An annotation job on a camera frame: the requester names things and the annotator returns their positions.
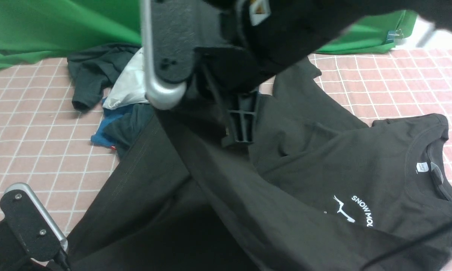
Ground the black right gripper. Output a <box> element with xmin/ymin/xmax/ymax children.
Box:
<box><xmin>192</xmin><ymin>23</ymin><xmax>279</xmax><ymax>148</ymax></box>

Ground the dark gray long-sleeve shirt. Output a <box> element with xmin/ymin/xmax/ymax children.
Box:
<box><xmin>68</xmin><ymin>59</ymin><xmax>452</xmax><ymax>271</ymax></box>

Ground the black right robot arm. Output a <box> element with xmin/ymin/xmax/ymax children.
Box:
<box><xmin>195</xmin><ymin>0</ymin><xmax>452</xmax><ymax>146</ymax></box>

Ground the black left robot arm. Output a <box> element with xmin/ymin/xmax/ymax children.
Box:
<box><xmin>0</xmin><ymin>219</ymin><xmax>29</xmax><ymax>271</ymax></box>

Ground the white shirt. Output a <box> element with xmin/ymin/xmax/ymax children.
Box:
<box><xmin>102</xmin><ymin>48</ymin><xmax>149</xmax><ymax>110</ymax></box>

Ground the dark teal shirt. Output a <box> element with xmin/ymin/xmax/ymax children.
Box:
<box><xmin>67</xmin><ymin>43</ymin><xmax>153</xmax><ymax>155</ymax></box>

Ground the blue shirt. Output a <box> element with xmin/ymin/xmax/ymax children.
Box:
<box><xmin>91</xmin><ymin>99</ymin><xmax>136</xmax><ymax>148</ymax></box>

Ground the blue binder clip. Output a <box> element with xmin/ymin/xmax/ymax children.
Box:
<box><xmin>385</xmin><ymin>29</ymin><xmax>404</xmax><ymax>44</ymax></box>

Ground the pink checkered tablecloth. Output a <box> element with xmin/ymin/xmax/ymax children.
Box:
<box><xmin>0</xmin><ymin>49</ymin><xmax>452</xmax><ymax>233</ymax></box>

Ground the green backdrop cloth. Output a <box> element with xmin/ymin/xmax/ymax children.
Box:
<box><xmin>0</xmin><ymin>0</ymin><xmax>417</xmax><ymax>70</ymax></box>

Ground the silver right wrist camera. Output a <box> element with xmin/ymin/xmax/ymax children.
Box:
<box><xmin>141</xmin><ymin>0</ymin><xmax>201</xmax><ymax>110</ymax></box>

